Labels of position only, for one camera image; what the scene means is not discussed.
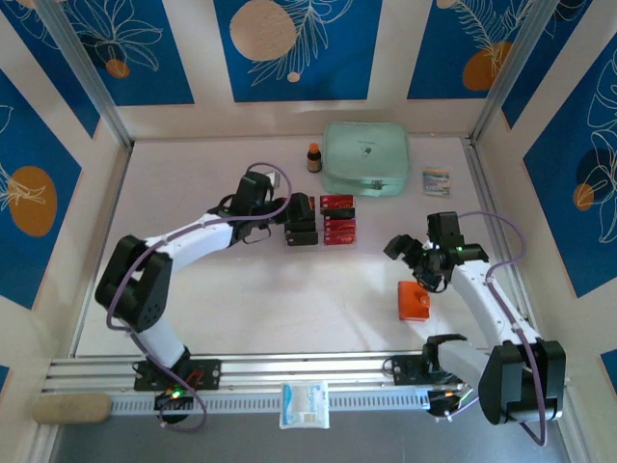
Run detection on orange card holder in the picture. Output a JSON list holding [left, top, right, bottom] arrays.
[[395, 281, 431, 322]]

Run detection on red and black packets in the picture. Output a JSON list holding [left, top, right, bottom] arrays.
[[282, 192, 361, 252]]

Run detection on small white blue packet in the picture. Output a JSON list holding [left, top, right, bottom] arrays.
[[422, 167, 452, 197]]

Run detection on mint green zipper pouch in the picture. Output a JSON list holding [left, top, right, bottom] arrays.
[[321, 121, 412, 198]]

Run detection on white blue gauze pack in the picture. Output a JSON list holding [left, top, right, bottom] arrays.
[[278, 380, 332, 430]]

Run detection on beige foam pad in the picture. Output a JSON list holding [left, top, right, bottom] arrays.
[[32, 393, 113, 425]]

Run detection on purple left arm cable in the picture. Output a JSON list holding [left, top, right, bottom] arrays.
[[105, 161, 295, 434]]

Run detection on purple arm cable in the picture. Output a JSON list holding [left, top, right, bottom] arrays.
[[428, 210, 550, 448], [105, 161, 295, 434]]

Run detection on aluminium side rail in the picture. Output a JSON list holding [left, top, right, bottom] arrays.
[[68, 144, 134, 359], [462, 137, 539, 339]]

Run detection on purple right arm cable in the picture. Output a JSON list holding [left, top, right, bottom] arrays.
[[428, 210, 550, 448]]

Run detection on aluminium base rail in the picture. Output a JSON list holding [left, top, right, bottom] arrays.
[[40, 349, 575, 395]]

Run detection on white slotted cable duct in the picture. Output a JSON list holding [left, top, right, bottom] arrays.
[[109, 388, 433, 415]]

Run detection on aluminium frame post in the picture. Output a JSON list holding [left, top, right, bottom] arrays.
[[469, 0, 563, 146], [34, 0, 135, 150]]

